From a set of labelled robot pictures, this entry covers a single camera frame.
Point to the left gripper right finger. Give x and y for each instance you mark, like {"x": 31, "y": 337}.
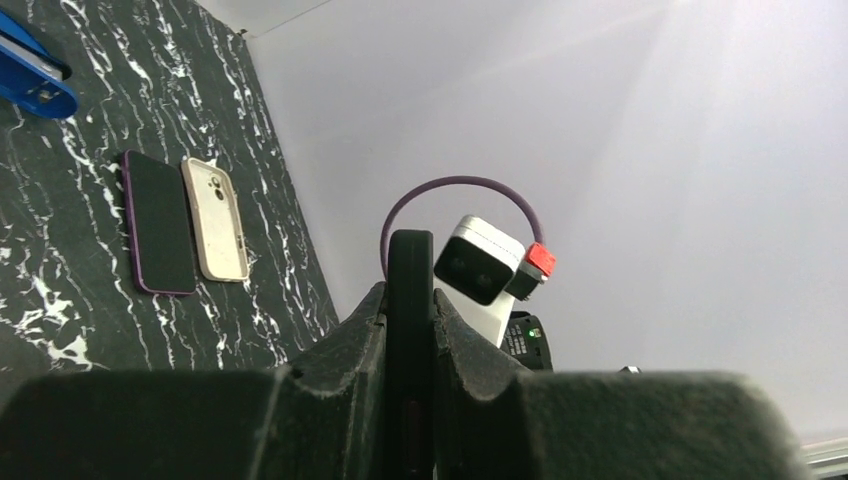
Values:
{"x": 496, "y": 419}

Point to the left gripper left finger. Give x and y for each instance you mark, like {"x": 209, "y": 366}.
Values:
{"x": 318, "y": 417}

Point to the pink phone case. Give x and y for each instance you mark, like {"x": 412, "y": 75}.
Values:
{"x": 220, "y": 240}

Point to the purple phone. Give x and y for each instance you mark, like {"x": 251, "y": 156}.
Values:
{"x": 158, "y": 223}

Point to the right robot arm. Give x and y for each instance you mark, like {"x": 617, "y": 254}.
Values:
{"x": 525, "y": 341}

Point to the blue stapler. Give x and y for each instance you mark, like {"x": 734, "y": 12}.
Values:
{"x": 34, "y": 71}

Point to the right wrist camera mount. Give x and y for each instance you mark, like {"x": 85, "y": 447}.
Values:
{"x": 483, "y": 272}

